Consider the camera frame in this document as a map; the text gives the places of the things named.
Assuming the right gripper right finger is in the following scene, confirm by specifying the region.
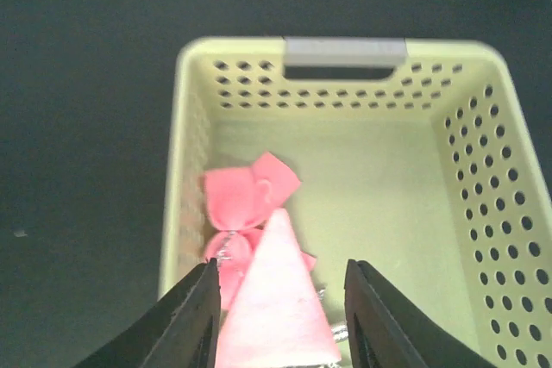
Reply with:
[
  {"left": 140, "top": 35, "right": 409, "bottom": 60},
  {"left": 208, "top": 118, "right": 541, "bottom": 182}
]
[{"left": 344, "top": 259, "right": 492, "bottom": 368}]

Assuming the yellow-green plastic basket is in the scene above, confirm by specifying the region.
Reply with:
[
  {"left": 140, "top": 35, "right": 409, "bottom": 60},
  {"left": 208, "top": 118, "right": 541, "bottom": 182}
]
[{"left": 158, "top": 37, "right": 551, "bottom": 367}]

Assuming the pink paper ornament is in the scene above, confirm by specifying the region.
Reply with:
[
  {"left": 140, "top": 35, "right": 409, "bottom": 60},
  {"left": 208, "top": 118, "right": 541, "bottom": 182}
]
[{"left": 215, "top": 209, "right": 342, "bottom": 367}]

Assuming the pink felt bow ornament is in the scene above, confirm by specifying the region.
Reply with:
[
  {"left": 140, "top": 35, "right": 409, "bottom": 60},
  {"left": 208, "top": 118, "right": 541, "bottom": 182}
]
[{"left": 203, "top": 152, "right": 301, "bottom": 311}]

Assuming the silver star ornament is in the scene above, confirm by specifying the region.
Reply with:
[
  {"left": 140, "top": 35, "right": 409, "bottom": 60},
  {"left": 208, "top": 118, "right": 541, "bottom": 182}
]
[{"left": 317, "top": 285, "right": 352, "bottom": 368}]

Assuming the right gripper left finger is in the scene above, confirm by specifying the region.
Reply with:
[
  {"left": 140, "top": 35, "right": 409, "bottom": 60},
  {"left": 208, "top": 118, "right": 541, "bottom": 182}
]
[{"left": 77, "top": 259, "right": 221, "bottom": 368}]

